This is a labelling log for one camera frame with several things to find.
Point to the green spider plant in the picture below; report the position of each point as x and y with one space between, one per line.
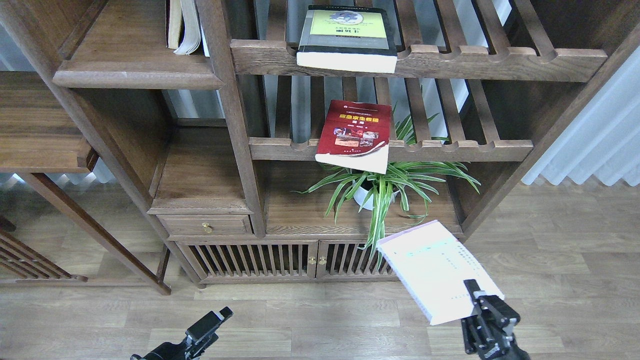
416 176

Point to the open-paged upright book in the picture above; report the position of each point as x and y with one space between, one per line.
192 38

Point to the white pleated curtain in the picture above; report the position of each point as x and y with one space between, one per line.
603 140

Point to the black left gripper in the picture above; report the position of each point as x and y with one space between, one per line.
199 337

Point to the dark wooden bookshelf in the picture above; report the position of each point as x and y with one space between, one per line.
226 139

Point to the white lavender book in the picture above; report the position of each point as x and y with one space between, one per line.
432 264

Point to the dark wooden side table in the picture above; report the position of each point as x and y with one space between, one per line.
47 238

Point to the white plant pot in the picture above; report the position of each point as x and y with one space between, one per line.
366 186

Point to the brass drawer knob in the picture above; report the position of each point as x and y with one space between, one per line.
207 228

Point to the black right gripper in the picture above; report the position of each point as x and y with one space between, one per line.
489 332

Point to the yellow and black book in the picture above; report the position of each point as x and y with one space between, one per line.
347 38

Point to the red cover book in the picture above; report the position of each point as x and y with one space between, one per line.
356 135

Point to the beige upright book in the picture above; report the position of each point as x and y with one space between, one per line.
174 23

